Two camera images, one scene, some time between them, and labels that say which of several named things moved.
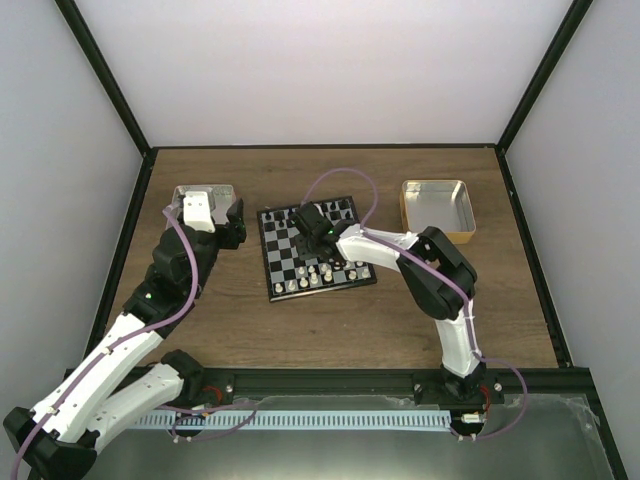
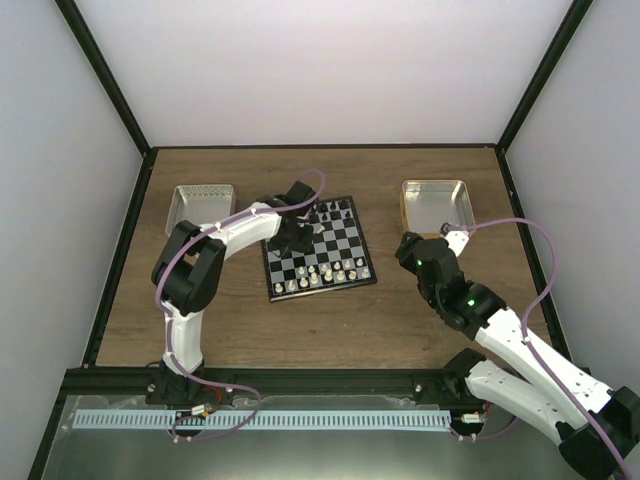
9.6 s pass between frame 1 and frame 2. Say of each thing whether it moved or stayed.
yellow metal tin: stayed
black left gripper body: moved
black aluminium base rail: stayed
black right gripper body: moved
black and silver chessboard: stayed
